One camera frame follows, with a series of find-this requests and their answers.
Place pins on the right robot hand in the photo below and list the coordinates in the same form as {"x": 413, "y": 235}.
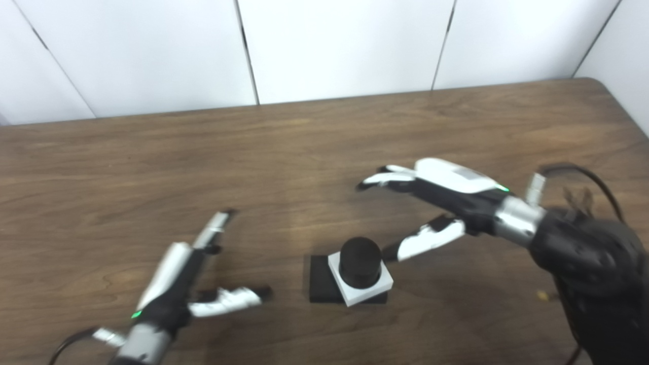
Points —
{"x": 456, "y": 187}

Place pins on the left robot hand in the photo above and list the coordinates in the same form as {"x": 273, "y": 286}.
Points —
{"x": 172, "y": 289}

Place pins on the black peg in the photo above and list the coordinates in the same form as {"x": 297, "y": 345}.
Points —
{"x": 360, "y": 261}

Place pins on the white square piece with hole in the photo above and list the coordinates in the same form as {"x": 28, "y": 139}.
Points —
{"x": 362, "y": 295}

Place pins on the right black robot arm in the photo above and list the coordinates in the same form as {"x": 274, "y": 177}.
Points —
{"x": 593, "y": 268}

